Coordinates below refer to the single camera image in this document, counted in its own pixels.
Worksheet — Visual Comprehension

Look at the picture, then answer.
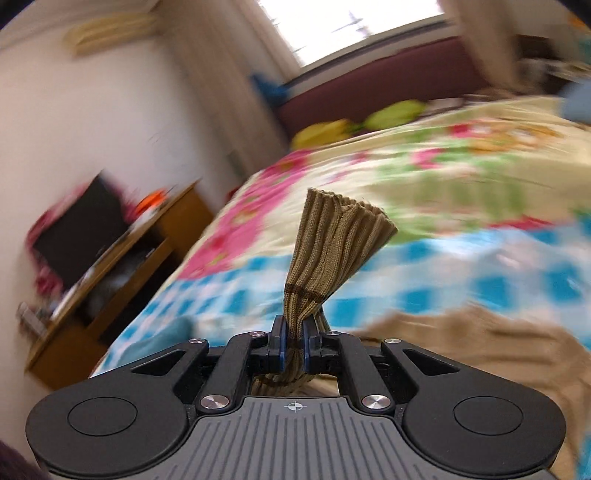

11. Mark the wooden bedside table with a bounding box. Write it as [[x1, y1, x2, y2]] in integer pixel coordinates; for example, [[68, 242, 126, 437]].
[[25, 180, 216, 391]]

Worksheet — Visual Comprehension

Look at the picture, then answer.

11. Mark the blue checked plastic sheet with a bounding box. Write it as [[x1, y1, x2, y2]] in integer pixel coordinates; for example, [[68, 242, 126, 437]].
[[90, 215, 591, 384]]

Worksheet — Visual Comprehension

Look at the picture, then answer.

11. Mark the orange object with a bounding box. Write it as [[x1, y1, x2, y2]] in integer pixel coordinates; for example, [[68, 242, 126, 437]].
[[137, 188, 168, 210]]

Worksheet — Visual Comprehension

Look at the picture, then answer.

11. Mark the green pillow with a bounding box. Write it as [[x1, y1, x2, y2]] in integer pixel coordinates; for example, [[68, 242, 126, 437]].
[[364, 99, 428, 133]]

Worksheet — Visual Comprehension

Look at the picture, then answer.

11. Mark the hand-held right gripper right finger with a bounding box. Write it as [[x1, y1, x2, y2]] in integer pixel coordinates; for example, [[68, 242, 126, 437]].
[[302, 320, 462, 411]]

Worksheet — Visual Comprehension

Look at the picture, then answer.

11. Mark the blue bag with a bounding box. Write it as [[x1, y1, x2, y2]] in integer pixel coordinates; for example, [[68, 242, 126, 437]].
[[249, 71, 293, 108]]

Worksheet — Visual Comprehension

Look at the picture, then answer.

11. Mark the yellow pillow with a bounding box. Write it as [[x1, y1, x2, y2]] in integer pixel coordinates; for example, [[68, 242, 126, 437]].
[[291, 119, 357, 151]]

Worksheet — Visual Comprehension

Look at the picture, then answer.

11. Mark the maroon sofa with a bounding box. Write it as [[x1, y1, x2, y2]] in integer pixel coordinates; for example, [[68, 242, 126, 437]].
[[276, 36, 491, 141]]

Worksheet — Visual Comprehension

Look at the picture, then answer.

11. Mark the person's dark purple clothing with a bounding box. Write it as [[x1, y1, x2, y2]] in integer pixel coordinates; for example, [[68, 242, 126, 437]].
[[0, 438, 48, 480]]

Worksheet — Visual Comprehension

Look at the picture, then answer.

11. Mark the floral quilt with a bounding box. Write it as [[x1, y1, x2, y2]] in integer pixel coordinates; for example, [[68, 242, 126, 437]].
[[178, 95, 591, 282]]

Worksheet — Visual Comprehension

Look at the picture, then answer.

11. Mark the black television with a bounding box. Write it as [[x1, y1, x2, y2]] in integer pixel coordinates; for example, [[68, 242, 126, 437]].
[[30, 173, 131, 290]]

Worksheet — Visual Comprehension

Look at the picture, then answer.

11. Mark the tan striped ribbed sweater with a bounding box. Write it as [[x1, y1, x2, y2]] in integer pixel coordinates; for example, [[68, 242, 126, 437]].
[[252, 187, 591, 480]]

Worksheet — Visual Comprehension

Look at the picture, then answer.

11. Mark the beige curtain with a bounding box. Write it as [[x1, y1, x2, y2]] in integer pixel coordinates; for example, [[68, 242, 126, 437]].
[[170, 0, 297, 155], [441, 0, 523, 92]]

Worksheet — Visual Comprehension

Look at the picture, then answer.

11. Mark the window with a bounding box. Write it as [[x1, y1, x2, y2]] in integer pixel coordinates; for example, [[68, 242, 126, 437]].
[[256, 0, 451, 70]]

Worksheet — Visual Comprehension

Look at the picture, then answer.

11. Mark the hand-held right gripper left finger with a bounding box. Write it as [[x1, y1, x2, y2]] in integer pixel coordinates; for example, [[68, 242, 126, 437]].
[[130, 315, 289, 414]]

